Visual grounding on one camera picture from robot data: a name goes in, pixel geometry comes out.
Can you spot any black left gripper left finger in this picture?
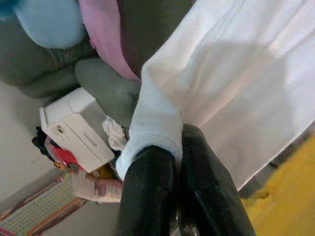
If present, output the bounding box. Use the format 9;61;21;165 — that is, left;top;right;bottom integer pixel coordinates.
114;145;179;236

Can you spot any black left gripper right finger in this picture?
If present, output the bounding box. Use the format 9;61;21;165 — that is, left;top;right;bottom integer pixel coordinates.
178;124;258;236

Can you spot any white shirt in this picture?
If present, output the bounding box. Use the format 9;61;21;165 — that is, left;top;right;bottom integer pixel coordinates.
114;0;315;190

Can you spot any pink patterned soft toy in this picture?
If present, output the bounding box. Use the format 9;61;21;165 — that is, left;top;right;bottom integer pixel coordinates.
70;172;124;204

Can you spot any crumpled white cloth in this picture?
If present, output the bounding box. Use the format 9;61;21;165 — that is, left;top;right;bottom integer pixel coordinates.
101;115;127;151

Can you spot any yellow polo shirt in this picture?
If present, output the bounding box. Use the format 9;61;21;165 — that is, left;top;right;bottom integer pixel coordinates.
242;137;315;236

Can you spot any white plastic box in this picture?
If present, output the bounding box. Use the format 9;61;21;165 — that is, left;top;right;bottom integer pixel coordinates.
38;87;116;174

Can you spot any red plastic toy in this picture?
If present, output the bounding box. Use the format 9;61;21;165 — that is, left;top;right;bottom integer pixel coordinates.
45;137;86;173

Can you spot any dotted colourful play mat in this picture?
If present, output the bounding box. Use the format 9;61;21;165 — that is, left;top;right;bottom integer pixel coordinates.
0;172;88;236

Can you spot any pale pink cloth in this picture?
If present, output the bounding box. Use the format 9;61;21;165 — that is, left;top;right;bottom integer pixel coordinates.
78;0;142;82

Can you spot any green sofa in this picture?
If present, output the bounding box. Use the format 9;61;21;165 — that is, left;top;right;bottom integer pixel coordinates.
0;0;195;138

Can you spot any light blue round cushion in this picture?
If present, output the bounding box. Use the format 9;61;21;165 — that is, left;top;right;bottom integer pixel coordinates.
16;0;87;49

